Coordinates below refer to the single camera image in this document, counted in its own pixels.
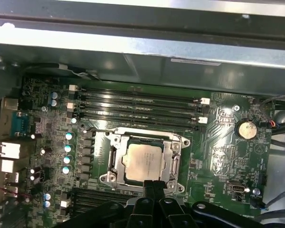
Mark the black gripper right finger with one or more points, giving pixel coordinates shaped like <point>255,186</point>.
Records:
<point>171,213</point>

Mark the green motherboard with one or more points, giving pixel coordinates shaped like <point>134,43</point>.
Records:
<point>216,166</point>

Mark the round coin battery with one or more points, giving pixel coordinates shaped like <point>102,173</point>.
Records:
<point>245,129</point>

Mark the internal USB port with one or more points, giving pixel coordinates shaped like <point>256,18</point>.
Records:
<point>237,188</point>

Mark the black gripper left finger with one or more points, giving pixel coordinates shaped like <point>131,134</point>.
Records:
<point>142,213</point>

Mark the metal socket cover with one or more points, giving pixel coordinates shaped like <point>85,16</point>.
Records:
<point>119,174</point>

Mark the dark grey PC case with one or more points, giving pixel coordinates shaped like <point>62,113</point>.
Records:
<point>142,71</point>

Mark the silver network port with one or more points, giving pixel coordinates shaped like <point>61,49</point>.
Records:
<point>8,150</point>

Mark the blue serial port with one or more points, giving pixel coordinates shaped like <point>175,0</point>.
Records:
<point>20,123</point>

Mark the CPU socket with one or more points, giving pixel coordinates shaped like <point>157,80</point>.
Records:
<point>108,177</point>

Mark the silver CPU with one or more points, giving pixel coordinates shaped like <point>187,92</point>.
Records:
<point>145,161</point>

